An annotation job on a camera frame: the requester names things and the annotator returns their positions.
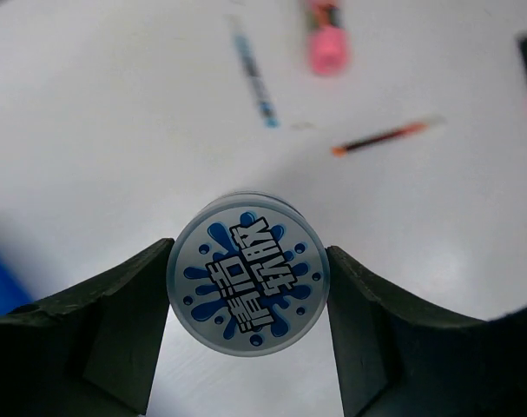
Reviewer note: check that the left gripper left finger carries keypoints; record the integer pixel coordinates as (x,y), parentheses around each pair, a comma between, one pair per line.
(91,349)

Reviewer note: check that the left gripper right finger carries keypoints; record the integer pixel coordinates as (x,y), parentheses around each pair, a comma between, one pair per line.
(399,355)

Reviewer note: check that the blue compartment bin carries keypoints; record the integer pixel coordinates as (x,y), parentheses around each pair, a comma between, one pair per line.
(12,293)

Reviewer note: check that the orange pen refill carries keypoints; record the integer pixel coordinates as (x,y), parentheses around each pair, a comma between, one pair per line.
(411,128)

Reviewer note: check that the blue pen refill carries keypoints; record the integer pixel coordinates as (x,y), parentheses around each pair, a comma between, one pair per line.
(252,72)

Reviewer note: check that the pink eraser tube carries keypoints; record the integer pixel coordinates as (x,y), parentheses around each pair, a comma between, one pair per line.
(327,43)

